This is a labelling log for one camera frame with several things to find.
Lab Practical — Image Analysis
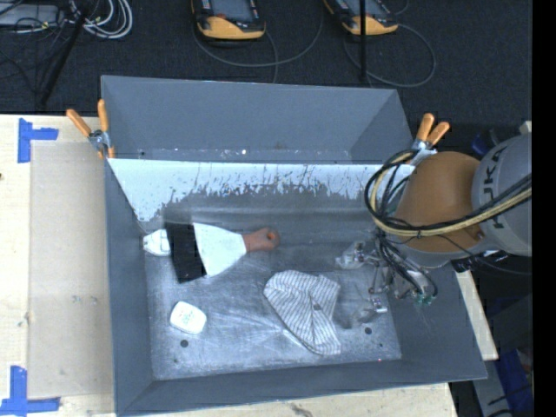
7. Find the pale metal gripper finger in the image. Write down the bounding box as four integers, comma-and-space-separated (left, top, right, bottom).
334, 241, 370, 269
352, 295, 389, 324

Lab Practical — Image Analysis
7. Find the white striped cloth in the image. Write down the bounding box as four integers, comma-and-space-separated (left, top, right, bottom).
262, 269, 343, 357

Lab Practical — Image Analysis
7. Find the grey metal bin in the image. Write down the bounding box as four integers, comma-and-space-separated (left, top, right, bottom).
99, 75, 489, 417

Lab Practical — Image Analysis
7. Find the white rounded soap bar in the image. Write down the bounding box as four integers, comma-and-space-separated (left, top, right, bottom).
169, 300, 209, 335

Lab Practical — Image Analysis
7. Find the small white plastic plug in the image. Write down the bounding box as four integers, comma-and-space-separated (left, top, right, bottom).
142, 228, 173, 258

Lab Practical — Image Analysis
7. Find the pale flat board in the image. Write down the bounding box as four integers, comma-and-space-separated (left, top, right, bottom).
26, 140, 116, 401

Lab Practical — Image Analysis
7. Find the black cylinder on white bracket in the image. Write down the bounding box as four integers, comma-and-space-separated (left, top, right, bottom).
450, 250, 509, 274

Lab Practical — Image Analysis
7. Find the wide paintbrush with wooden handle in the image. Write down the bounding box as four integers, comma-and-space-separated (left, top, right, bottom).
164, 221, 281, 285

